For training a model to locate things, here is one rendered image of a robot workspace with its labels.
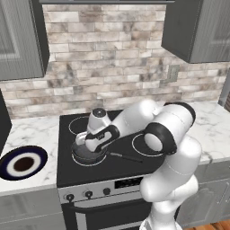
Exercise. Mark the grey wall cupboard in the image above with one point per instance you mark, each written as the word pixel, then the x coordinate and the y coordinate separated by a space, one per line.
pixel 18 39
pixel 206 30

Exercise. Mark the grey base cupboard door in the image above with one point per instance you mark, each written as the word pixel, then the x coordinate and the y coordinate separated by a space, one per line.
pixel 209 203
pixel 33 226

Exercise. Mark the black appliance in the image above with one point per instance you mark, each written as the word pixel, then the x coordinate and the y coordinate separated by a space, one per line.
pixel 3 125

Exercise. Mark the black stove with oven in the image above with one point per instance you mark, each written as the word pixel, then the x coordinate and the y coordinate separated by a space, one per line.
pixel 104 172

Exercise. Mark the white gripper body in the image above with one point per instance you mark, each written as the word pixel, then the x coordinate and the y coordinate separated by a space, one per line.
pixel 80 139

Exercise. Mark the grey drawer front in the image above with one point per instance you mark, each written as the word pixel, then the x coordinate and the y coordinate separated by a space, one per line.
pixel 215 172
pixel 27 206

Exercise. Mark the black oven door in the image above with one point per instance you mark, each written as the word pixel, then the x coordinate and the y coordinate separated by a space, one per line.
pixel 113 218

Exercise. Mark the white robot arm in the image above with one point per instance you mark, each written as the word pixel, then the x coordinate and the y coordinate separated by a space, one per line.
pixel 179 155

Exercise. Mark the dark frying pan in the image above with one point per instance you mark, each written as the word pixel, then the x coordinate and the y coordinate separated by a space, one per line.
pixel 85 154

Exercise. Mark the grey range hood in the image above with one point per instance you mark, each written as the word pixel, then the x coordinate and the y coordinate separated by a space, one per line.
pixel 104 1

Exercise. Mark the blue and white plate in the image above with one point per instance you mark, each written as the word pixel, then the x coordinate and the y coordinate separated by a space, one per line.
pixel 9 167

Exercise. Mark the grey tall cabinet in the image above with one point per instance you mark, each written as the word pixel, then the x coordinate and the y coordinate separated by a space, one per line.
pixel 224 86

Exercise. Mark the grey wall socket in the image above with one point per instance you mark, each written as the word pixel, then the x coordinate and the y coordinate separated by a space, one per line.
pixel 173 72

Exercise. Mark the black stove knob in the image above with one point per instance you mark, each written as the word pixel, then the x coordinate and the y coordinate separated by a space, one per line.
pixel 88 194
pixel 69 197
pixel 106 191

